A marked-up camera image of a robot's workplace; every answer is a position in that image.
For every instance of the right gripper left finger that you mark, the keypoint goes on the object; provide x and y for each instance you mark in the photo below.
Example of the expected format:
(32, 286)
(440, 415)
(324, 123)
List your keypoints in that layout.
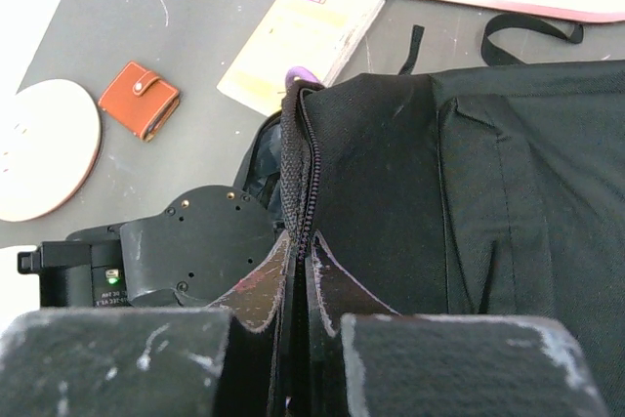
(220, 360)

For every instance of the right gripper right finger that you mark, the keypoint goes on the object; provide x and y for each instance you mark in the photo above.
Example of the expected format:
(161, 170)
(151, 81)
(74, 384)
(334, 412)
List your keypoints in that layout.
(369, 360)

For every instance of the black student backpack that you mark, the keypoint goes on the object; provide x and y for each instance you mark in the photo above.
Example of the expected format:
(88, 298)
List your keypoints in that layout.
(496, 190)

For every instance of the orange paperback book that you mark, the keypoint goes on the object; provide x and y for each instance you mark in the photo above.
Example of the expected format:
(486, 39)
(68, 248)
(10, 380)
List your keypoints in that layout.
(306, 39)

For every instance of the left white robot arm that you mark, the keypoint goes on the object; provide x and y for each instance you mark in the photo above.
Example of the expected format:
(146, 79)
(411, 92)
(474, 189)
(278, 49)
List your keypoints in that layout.
(196, 250)

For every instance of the brown leather wallet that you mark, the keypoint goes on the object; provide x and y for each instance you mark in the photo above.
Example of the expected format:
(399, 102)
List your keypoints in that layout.
(140, 100)

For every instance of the cream floral plate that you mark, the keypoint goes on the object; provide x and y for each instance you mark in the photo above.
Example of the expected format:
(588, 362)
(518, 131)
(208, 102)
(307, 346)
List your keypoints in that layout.
(50, 138)

